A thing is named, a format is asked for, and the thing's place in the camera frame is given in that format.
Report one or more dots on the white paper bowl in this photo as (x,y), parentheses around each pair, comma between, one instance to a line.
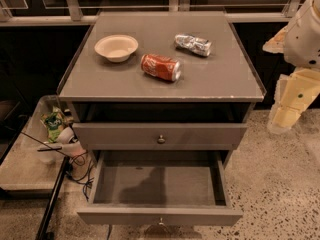
(116,48)

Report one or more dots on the red soda can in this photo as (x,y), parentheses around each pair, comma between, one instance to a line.
(161,67)

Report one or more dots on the green snack bag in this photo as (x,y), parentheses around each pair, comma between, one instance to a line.
(54,122)

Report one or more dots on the brass top drawer knob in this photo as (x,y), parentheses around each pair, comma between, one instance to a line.
(161,139)

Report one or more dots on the crushed silver can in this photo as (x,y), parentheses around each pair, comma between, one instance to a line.
(196,45)

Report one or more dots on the grey drawer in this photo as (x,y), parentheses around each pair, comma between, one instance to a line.
(139,187)
(144,136)

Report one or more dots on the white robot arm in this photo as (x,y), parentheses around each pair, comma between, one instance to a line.
(299,42)

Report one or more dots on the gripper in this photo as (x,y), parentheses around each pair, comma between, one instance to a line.
(302,39)

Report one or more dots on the white crumpled cup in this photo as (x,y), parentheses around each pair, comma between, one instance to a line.
(66,136)

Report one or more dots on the grey drawer cabinet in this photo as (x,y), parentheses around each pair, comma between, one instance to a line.
(220,88)

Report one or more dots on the brass middle drawer knob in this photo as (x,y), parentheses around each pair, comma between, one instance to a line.
(161,222)

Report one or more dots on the brass drawer knob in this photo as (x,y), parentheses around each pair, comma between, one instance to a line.
(161,139)
(161,222)

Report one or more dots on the metal window railing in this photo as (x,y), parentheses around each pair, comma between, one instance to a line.
(85,12)

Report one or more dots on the grey top drawer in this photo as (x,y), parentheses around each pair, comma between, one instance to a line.
(144,136)

